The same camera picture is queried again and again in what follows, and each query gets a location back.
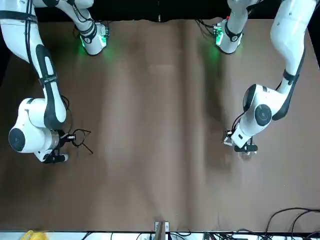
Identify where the black table cable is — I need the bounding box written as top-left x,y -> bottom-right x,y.
265,207 -> 320,233
291,210 -> 320,233

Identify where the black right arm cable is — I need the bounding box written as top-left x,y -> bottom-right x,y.
23,12 -> 76,140

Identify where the black left foot cable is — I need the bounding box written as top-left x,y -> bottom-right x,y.
196,18 -> 218,38

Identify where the black wire tripod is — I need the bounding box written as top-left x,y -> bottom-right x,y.
70,128 -> 94,155

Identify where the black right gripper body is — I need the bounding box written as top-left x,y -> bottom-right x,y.
58,129 -> 70,150

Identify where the aluminium profile post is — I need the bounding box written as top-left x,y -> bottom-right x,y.
154,220 -> 170,240

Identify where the yellow plastic bag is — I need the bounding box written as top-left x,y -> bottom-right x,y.
21,229 -> 48,240

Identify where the clear glass alcohol lamp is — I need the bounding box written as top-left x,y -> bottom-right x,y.
238,149 -> 258,161

